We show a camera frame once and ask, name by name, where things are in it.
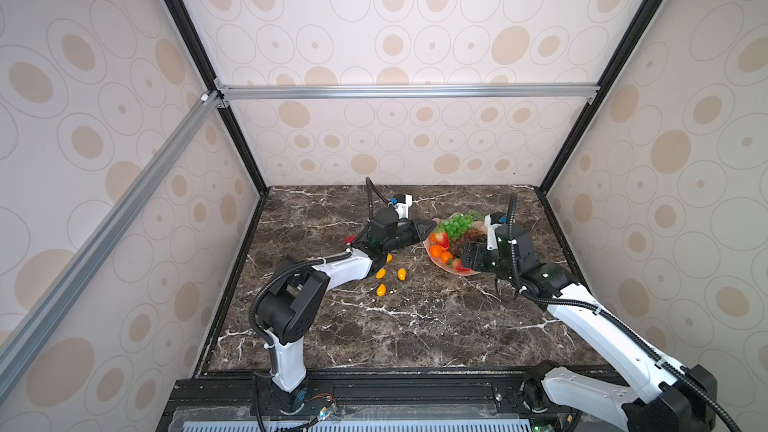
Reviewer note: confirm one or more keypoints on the black frame post left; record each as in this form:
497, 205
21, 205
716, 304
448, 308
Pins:
188, 32

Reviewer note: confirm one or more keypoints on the black frame post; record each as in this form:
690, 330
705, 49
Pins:
188, 32
638, 26

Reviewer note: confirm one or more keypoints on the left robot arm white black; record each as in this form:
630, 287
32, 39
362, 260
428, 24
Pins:
285, 308

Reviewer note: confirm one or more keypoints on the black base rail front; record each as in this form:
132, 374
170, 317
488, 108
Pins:
516, 390

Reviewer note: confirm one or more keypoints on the red grape bunch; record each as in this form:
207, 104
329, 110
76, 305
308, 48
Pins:
474, 235

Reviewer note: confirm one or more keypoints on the black frame post right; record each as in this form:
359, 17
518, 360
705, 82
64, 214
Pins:
638, 26

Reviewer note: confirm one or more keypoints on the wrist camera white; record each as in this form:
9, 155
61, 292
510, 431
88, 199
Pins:
401, 203
491, 223

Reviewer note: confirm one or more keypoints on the strawberry with leaves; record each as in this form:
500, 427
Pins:
443, 238

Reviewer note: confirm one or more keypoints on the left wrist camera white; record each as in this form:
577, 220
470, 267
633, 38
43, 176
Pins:
401, 203

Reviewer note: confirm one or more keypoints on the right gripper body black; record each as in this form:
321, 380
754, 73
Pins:
484, 260

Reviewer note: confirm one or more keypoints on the diagonal aluminium rail left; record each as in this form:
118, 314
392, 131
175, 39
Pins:
35, 330

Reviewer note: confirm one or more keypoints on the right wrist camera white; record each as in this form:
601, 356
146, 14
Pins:
491, 223

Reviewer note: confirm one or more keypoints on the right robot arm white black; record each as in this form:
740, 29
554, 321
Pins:
659, 394

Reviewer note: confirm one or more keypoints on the horizontal aluminium rail back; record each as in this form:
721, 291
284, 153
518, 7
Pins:
410, 91

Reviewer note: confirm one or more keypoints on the green grape bunch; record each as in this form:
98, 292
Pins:
458, 223

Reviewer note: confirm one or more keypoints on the pink scalloped fruit bowl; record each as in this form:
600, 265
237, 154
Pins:
454, 249

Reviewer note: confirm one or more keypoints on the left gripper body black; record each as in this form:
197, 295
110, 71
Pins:
407, 236

